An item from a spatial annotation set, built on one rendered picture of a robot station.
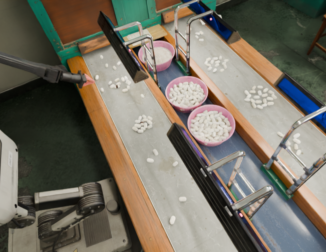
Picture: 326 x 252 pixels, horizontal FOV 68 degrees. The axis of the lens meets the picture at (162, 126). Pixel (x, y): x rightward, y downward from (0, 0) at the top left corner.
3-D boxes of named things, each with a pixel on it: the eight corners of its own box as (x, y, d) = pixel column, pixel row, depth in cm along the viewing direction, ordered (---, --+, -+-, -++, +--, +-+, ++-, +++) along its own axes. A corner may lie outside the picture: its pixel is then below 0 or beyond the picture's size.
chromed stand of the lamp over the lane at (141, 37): (136, 101, 163) (121, 46, 127) (125, 83, 174) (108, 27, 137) (161, 90, 167) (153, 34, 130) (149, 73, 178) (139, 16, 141)
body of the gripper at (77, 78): (81, 70, 147) (69, 67, 142) (85, 80, 142) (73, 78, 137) (78, 78, 151) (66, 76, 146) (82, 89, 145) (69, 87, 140)
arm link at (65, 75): (59, 82, 137) (61, 73, 134) (56, 76, 141) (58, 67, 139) (71, 84, 141) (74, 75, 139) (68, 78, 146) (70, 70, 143)
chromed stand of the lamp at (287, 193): (286, 201, 119) (331, 161, 82) (260, 168, 130) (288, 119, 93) (316, 183, 123) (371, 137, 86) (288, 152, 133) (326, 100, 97)
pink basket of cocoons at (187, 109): (189, 124, 149) (190, 115, 142) (158, 103, 161) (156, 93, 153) (215, 98, 159) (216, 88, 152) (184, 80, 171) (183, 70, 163)
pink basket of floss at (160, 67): (168, 78, 173) (167, 68, 166) (134, 70, 181) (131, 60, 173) (180, 54, 187) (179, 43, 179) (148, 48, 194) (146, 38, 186)
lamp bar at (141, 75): (134, 84, 122) (132, 73, 116) (97, 23, 155) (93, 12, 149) (149, 78, 123) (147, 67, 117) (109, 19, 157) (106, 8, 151)
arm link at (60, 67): (47, 82, 134) (51, 67, 131) (42, 72, 141) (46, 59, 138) (68, 86, 142) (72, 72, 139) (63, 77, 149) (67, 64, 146)
